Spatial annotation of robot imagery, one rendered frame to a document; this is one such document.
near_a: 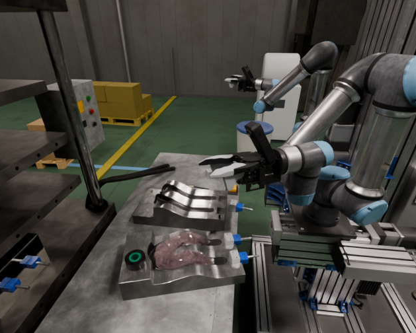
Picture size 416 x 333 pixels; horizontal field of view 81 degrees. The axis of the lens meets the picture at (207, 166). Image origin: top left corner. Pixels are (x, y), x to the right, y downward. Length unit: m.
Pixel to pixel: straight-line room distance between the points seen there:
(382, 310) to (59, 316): 1.79
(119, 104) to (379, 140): 4.82
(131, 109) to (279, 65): 2.84
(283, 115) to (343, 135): 3.05
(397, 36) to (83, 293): 1.50
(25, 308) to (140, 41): 6.87
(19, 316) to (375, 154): 1.38
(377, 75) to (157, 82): 6.96
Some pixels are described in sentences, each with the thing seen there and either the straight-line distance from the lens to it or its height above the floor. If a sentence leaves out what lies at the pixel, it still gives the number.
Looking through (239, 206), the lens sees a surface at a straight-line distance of 1.45.
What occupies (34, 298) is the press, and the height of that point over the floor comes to 0.78.
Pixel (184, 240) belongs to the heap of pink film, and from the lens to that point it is 1.15.
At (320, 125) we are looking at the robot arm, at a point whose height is 1.48.
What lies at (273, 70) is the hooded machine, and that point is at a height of 1.17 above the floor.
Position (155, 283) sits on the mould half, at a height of 0.87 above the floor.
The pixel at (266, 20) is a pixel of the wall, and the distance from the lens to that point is 7.08.
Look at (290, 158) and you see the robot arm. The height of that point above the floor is 1.46.
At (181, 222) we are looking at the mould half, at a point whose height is 0.85.
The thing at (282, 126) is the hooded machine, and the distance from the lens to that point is 4.31.
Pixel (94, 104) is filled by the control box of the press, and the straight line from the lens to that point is 1.73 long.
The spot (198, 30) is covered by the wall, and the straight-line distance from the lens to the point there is 7.14.
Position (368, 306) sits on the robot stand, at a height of 0.21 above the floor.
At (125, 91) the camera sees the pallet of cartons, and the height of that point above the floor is 0.69.
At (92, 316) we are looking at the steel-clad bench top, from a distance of 1.16.
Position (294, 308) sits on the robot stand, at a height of 0.21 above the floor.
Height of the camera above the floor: 1.74
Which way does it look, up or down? 30 degrees down
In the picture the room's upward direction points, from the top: straight up
